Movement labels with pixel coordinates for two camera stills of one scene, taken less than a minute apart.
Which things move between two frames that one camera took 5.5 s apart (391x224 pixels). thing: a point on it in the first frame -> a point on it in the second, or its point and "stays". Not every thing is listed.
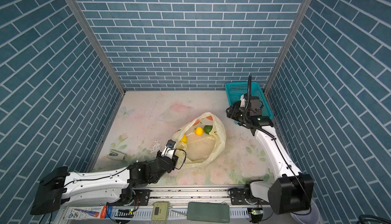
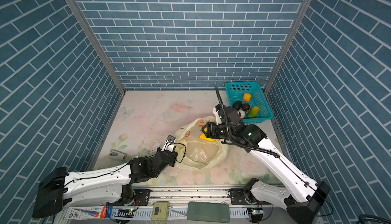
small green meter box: [160, 211] stays
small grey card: [117, 155] stays
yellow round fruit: [198, 131] -> [203, 136]
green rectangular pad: [208, 212] stays
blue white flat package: [80, 213] stays
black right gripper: [233, 111] -> [211, 128]
